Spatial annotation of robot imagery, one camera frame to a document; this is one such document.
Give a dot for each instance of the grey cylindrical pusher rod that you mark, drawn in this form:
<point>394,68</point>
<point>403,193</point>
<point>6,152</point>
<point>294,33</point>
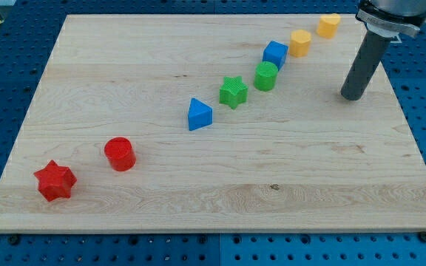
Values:
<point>367,59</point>

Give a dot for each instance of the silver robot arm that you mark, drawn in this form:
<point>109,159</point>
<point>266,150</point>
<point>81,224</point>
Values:
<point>383,20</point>

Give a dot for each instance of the green star block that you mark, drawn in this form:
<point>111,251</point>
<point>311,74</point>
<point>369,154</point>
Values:
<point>233,92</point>

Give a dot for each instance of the blue triangle block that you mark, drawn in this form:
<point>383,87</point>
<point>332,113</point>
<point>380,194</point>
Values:
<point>199,115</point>

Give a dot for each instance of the red star block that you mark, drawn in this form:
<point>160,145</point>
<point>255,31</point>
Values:
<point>55,181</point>

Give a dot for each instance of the yellow heart block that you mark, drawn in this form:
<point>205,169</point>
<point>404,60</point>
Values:
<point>328,25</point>

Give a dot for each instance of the yellow hexagon block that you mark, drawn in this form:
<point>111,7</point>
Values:
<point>300,42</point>

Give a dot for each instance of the blue cube block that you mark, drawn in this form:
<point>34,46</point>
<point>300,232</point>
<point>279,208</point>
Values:
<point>275,53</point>

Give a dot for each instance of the green cylinder block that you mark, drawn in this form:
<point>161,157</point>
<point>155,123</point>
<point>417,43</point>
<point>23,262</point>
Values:
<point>265,76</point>

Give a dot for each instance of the wooden board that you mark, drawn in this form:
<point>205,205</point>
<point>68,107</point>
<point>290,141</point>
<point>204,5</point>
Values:
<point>296,159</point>

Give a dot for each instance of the red cylinder block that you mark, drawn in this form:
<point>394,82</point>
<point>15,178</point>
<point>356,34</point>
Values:
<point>120,154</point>

